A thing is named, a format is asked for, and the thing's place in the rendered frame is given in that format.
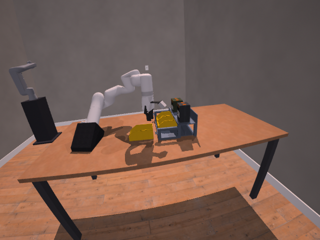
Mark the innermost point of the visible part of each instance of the dark olive case with orange latches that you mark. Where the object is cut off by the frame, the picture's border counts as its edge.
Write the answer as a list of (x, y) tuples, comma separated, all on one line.
[(174, 102)]

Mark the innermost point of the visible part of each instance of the yellow bin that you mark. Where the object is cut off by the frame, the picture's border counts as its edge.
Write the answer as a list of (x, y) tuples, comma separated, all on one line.
[(166, 121), (141, 132), (165, 113)]

